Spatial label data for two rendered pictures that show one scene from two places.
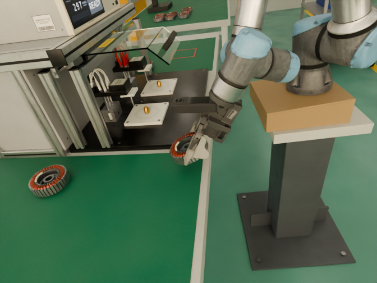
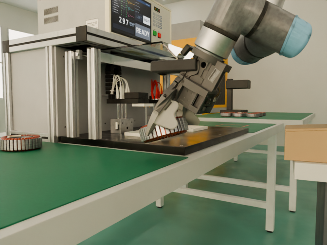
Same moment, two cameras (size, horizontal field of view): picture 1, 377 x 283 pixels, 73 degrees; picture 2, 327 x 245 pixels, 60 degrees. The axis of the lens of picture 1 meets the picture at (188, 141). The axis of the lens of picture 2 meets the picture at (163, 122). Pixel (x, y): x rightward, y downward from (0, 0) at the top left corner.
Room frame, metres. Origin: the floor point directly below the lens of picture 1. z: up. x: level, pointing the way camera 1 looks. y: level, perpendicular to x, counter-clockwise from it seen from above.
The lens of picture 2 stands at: (-0.04, -0.20, 0.88)
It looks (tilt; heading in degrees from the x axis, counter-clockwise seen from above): 4 degrees down; 18
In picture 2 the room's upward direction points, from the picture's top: straight up
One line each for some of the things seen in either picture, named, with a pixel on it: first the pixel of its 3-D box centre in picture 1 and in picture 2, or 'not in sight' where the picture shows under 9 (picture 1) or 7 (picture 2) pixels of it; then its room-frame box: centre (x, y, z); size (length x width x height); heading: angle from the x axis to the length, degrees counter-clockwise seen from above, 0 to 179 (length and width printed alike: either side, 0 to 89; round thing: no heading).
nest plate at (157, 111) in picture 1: (147, 113); (154, 132); (0.90, 0.14, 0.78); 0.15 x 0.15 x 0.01; 77
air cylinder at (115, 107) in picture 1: (112, 111); (122, 125); (0.93, 0.28, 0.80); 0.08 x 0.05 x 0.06; 167
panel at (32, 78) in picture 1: (88, 73); (119, 94); (1.08, 0.36, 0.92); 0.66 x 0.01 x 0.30; 167
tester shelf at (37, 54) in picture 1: (56, 32); (107, 55); (1.09, 0.43, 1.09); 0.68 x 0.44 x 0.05; 167
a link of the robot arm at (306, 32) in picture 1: (313, 38); not in sight; (0.81, -0.45, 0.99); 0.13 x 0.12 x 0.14; 24
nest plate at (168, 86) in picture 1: (159, 87); (184, 128); (1.14, 0.09, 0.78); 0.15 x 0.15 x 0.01; 77
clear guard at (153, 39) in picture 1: (128, 48); (153, 59); (0.91, 0.15, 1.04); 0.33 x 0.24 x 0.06; 77
